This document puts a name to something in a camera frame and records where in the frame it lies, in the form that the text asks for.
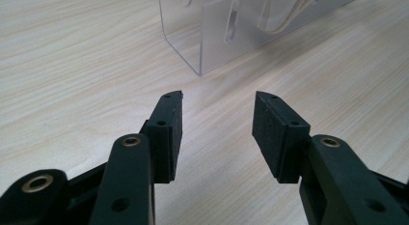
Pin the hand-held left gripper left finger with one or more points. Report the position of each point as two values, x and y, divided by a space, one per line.
165 138

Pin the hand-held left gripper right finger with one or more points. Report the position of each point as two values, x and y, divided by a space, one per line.
276 138

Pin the clear acrylic rack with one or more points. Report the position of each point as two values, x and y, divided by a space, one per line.
218 32

